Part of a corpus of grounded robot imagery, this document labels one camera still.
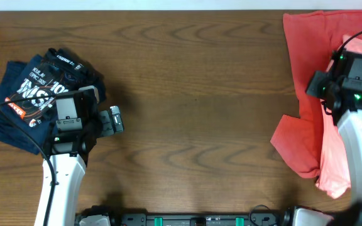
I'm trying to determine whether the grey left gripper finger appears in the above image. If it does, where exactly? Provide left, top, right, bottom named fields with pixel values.
left=99, top=110, right=114, bottom=137
left=110, top=106, right=124, bottom=133

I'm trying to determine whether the red printed t-shirt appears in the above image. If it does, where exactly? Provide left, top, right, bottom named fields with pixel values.
left=271, top=10, right=362, bottom=178

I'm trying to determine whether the light pink t-shirt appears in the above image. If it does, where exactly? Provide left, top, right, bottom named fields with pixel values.
left=316, top=38, right=362, bottom=199

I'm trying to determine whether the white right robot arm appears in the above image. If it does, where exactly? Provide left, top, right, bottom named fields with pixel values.
left=285, top=49, right=362, bottom=225

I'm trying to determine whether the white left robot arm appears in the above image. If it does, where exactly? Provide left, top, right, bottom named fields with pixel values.
left=35, top=85, right=124, bottom=225

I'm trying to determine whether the navy blue folded shirt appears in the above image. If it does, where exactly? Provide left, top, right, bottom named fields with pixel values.
left=0, top=55, right=106, bottom=154

